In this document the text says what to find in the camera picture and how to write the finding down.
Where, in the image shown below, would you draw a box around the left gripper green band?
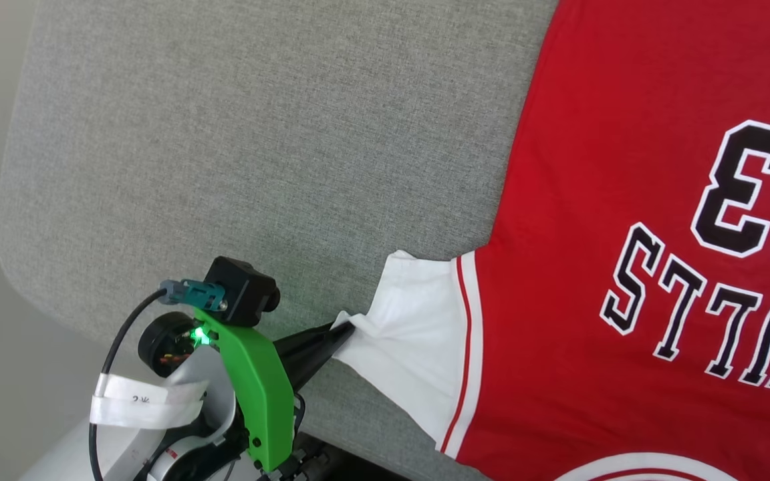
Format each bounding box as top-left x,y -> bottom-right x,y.
192,307 -> 358,472

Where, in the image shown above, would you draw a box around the red white jersey shirt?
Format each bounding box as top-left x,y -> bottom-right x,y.
332,0 -> 770,481

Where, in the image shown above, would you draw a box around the white paper label tag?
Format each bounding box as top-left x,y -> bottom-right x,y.
90,373 -> 210,430

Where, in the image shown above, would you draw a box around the grey fabric sofa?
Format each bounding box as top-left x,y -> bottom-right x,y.
0,0 -> 559,481

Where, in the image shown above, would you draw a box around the left arm black cable teal connector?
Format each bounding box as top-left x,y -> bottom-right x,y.
88,279 -> 229,481

